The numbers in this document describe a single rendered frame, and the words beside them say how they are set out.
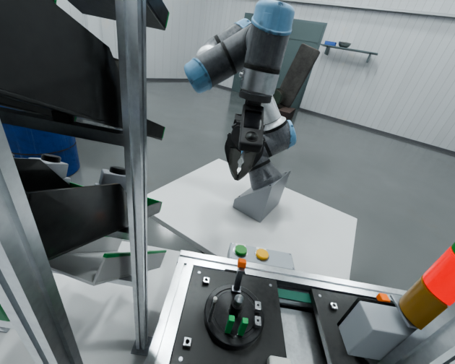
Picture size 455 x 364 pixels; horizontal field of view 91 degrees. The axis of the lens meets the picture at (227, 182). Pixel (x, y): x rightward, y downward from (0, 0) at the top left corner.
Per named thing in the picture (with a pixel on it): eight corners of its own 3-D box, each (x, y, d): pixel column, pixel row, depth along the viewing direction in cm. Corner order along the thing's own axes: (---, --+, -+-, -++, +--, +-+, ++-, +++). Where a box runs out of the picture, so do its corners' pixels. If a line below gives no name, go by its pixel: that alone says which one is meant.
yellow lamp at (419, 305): (390, 293, 30) (412, 269, 28) (426, 300, 30) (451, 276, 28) (414, 334, 26) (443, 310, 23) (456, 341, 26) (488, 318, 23)
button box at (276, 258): (227, 253, 77) (230, 241, 74) (286, 264, 78) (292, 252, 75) (225, 271, 71) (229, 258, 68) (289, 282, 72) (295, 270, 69)
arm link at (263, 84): (282, 76, 43) (240, 67, 42) (274, 100, 45) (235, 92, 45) (276, 73, 49) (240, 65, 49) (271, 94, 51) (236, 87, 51)
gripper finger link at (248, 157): (248, 173, 62) (256, 142, 57) (248, 184, 56) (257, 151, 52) (237, 171, 61) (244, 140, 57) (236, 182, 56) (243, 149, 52)
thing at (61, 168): (50, 185, 47) (56, 153, 46) (68, 191, 46) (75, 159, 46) (5, 190, 38) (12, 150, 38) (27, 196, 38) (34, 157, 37)
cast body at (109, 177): (126, 201, 47) (133, 169, 46) (130, 207, 43) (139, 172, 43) (79, 196, 42) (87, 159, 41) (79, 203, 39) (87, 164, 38)
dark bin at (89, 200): (104, 195, 48) (111, 162, 47) (159, 212, 47) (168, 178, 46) (-106, 230, 20) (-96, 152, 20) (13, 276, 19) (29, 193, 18)
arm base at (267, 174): (263, 181, 116) (254, 164, 116) (287, 172, 105) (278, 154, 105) (246, 193, 106) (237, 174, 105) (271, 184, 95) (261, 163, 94)
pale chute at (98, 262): (115, 251, 60) (122, 235, 61) (160, 267, 58) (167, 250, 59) (15, 257, 33) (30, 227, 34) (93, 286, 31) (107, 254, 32)
